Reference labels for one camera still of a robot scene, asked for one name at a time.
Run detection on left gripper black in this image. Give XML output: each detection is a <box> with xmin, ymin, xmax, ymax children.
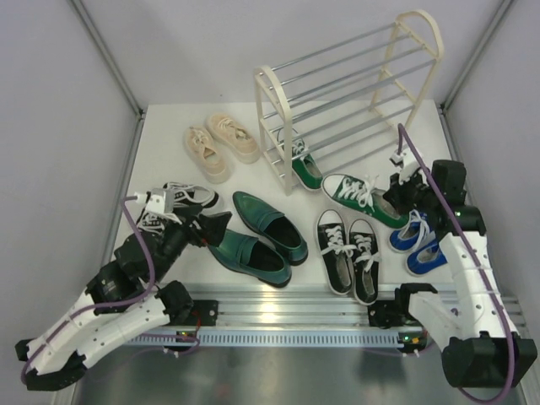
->
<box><xmin>150</xmin><ymin>205</ymin><xmax>232</xmax><ymax>285</ymax></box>

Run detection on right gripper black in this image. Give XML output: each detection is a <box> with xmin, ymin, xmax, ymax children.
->
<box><xmin>385</xmin><ymin>167</ymin><xmax>439</xmax><ymax>216</ymax></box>

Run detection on green canvas sneaker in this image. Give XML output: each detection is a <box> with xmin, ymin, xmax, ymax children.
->
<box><xmin>321</xmin><ymin>174</ymin><xmax>408</xmax><ymax>229</ymax></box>
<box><xmin>292</xmin><ymin>132</ymin><xmax>323</xmax><ymax>192</ymax></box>

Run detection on green loafer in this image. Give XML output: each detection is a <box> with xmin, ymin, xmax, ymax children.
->
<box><xmin>232</xmin><ymin>191</ymin><xmax>309</xmax><ymax>266</ymax></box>
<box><xmin>208</xmin><ymin>229</ymin><xmax>292</xmax><ymax>288</ymax></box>

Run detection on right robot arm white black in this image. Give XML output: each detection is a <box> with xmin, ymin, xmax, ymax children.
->
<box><xmin>384</xmin><ymin>158</ymin><xmax>537</xmax><ymax>388</ymax></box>

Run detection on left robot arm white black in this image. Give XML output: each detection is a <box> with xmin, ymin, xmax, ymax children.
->
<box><xmin>15</xmin><ymin>206</ymin><xmax>232</xmax><ymax>392</ymax></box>

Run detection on cream shoe rack metal bars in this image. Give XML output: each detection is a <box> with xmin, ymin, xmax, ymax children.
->
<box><xmin>253</xmin><ymin>9</ymin><xmax>445</xmax><ymax>194</ymax></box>

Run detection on black white sneaker upper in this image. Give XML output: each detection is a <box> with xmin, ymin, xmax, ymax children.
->
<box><xmin>164</xmin><ymin>181</ymin><xmax>223</xmax><ymax>213</ymax></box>

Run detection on black white sneaker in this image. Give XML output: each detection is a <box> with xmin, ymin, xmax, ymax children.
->
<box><xmin>164</xmin><ymin>181</ymin><xmax>223</xmax><ymax>213</ymax></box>
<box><xmin>137</xmin><ymin>210</ymin><xmax>167</xmax><ymax>235</ymax></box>

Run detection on blue canvas sneaker upper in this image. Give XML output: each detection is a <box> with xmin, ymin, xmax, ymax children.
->
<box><xmin>389</xmin><ymin>209</ymin><xmax>435</xmax><ymax>252</ymax></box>

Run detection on blue canvas sneaker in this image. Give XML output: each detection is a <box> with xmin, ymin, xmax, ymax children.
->
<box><xmin>407</xmin><ymin>240</ymin><xmax>447</xmax><ymax>276</ymax></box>
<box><xmin>389</xmin><ymin>209</ymin><xmax>435</xmax><ymax>252</ymax></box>

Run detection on black white sneaker lower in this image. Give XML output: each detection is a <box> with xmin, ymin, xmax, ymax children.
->
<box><xmin>137</xmin><ymin>210</ymin><xmax>167</xmax><ymax>235</ymax></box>

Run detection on blue canvas sneaker lower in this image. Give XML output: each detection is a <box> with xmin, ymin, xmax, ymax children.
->
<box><xmin>407</xmin><ymin>240</ymin><xmax>447</xmax><ymax>276</ymax></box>

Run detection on black canvas sneaker right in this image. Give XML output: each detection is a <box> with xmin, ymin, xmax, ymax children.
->
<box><xmin>348</xmin><ymin>219</ymin><xmax>381</xmax><ymax>306</ymax></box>

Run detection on black canvas sneaker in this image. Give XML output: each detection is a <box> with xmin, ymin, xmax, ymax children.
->
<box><xmin>348</xmin><ymin>219</ymin><xmax>381</xmax><ymax>306</ymax></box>
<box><xmin>316</xmin><ymin>209</ymin><xmax>354</xmax><ymax>295</ymax></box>

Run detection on beige sneaker left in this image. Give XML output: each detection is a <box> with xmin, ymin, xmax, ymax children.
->
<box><xmin>183</xmin><ymin>126</ymin><xmax>230</xmax><ymax>184</ymax></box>

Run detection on beige sneaker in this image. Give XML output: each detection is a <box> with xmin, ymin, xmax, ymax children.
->
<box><xmin>183</xmin><ymin>126</ymin><xmax>230</xmax><ymax>184</ymax></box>
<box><xmin>205</xmin><ymin>113</ymin><xmax>261</xmax><ymax>165</ymax></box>

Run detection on beige sneaker right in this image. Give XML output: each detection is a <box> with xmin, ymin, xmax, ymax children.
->
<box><xmin>205</xmin><ymin>113</ymin><xmax>261</xmax><ymax>165</ymax></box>

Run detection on black canvas sneaker left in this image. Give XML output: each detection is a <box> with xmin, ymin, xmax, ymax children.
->
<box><xmin>316</xmin><ymin>209</ymin><xmax>354</xmax><ymax>295</ymax></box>

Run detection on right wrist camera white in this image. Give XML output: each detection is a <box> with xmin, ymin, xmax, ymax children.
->
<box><xmin>390</xmin><ymin>148</ymin><xmax>420</xmax><ymax>185</ymax></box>

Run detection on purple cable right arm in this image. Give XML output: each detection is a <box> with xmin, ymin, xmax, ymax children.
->
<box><xmin>398</xmin><ymin>122</ymin><xmax>518</xmax><ymax>402</ymax></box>

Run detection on perforated cable duct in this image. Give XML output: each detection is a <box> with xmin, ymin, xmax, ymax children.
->
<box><xmin>121</xmin><ymin>328</ymin><xmax>427</xmax><ymax>348</ymax></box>

